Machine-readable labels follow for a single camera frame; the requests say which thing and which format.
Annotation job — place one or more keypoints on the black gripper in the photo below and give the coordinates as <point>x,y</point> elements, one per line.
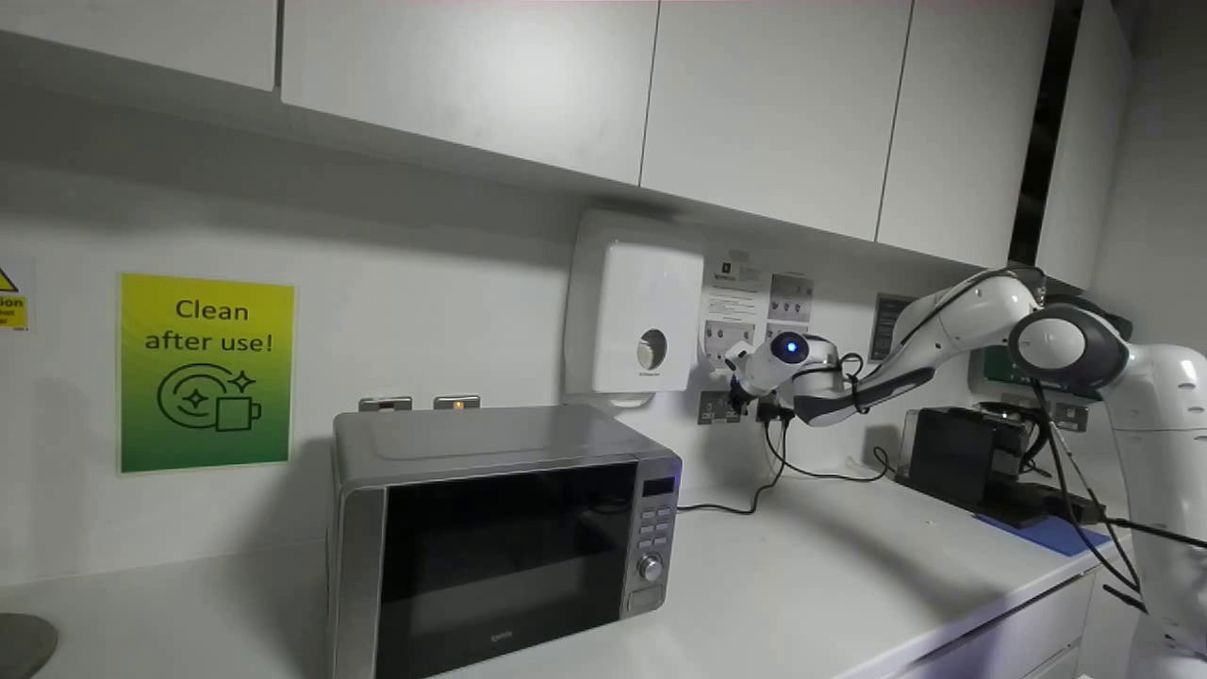
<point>754,390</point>

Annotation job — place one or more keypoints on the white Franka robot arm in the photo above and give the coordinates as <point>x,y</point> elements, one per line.
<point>1169,401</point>

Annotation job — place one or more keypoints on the black power plug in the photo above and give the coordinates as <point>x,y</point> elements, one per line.
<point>770,420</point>

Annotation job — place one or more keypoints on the laminated instruction sheet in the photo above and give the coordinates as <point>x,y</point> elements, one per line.
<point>788,302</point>
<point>731,302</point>

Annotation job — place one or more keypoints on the black coffee machine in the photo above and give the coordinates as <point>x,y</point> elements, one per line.
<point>961,453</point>

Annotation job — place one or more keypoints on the silver microwave oven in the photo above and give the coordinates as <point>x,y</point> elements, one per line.
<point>501,568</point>

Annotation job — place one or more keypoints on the white upper cabinet door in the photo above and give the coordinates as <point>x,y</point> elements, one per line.
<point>125,33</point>
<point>961,126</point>
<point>466,68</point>
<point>765,98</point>

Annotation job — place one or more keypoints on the black flat object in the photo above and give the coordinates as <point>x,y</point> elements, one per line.
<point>1039,504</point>

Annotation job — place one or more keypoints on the white counter base cabinet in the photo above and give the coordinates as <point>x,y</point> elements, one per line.
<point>1004,629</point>

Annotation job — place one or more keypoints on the white tall cabinet panel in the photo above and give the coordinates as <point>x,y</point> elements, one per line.
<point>1088,126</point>

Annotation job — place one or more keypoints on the green clean after use sign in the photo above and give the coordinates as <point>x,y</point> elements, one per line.
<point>209,373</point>

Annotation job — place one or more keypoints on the yellow warning sticker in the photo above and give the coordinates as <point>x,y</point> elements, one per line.
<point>10,302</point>

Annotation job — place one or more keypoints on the grey round dish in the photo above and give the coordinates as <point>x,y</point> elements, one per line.
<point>25,645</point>

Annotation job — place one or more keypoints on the white wall dispenser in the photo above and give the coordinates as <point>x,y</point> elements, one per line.
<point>642,313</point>

